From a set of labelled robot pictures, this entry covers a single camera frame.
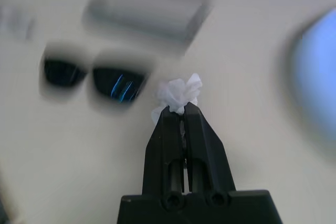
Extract white tissue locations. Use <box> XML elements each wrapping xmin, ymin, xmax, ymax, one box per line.
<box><xmin>151</xmin><ymin>73</ymin><xmax>203</xmax><ymax>125</ymax></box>

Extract blue plate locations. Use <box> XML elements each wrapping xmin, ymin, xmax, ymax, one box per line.
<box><xmin>286</xmin><ymin>8</ymin><xmax>336</xmax><ymax>156</ymax></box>

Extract black sunglasses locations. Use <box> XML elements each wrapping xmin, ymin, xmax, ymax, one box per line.
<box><xmin>39</xmin><ymin>41</ymin><xmax>155</xmax><ymax>111</ymax></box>

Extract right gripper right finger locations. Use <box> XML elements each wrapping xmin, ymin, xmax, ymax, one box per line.
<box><xmin>183</xmin><ymin>103</ymin><xmax>237</xmax><ymax>193</ymax></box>

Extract grey glasses case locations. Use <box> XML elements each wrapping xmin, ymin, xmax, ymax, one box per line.
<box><xmin>81</xmin><ymin>0</ymin><xmax>213</xmax><ymax>51</ymax></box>

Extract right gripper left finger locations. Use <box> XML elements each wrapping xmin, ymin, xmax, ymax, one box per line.
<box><xmin>141</xmin><ymin>105</ymin><xmax>186</xmax><ymax>196</ymax></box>

